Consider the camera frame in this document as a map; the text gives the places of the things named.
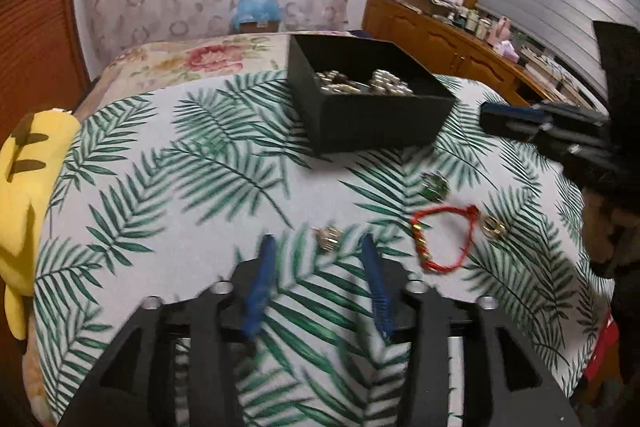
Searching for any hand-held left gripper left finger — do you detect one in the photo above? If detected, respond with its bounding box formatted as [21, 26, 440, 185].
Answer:
[57, 234, 278, 427]

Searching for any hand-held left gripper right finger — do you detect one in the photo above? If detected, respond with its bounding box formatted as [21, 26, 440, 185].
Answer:
[360, 234, 583, 427]

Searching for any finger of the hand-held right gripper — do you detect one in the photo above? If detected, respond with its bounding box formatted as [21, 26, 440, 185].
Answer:
[481, 116, 621, 173]
[479, 101, 608, 129]

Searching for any red string bracelet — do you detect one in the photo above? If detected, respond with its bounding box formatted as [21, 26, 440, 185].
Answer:
[409, 204, 482, 273]

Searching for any small silver ring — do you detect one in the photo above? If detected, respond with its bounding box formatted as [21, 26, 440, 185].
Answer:
[314, 226, 343, 253]

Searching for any green stone ring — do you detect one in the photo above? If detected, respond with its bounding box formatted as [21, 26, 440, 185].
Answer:
[419, 172, 451, 203]

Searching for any pile of bead jewellery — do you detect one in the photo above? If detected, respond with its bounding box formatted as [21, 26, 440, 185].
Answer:
[369, 68, 416, 96]

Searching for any gold ring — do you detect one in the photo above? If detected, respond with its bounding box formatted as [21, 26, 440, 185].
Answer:
[481, 216, 507, 239]

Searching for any black box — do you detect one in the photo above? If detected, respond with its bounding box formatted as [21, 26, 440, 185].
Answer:
[287, 34, 457, 155]

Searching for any pile of silver rings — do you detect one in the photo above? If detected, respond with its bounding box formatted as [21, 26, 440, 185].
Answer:
[315, 70, 362, 96]

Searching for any person's right hand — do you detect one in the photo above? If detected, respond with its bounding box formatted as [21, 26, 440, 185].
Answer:
[580, 190, 633, 275]

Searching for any pink figurine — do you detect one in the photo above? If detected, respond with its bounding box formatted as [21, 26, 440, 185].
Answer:
[487, 18, 513, 45]

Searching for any group of small bottles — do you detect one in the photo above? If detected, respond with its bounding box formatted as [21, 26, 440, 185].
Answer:
[452, 4, 493, 40]

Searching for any wooden cabinet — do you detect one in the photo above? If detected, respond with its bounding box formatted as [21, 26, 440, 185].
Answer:
[361, 0, 601, 113]

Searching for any leaf print tablecloth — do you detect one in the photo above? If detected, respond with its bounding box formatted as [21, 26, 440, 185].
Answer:
[32, 70, 618, 427]

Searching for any red and navy blanket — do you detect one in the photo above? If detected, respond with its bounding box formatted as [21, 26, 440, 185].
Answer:
[582, 307, 621, 383]

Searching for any floral bed blanket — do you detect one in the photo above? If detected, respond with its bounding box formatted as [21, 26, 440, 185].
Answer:
[75, 30, 371, 118]

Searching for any yellow plush toy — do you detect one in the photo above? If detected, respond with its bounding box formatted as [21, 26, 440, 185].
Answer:
[0, 107, 83, 343]

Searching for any small cardboard box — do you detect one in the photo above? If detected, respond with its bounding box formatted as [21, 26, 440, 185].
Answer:
[239, 20, 281, 34]

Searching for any blue plastic bag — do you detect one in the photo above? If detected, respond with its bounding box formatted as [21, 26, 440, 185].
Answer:
[230, 0, 286, 24]

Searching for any wooden slatted wardrobe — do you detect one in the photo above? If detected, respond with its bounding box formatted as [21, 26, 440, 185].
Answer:
[0, 0, 93, 143]

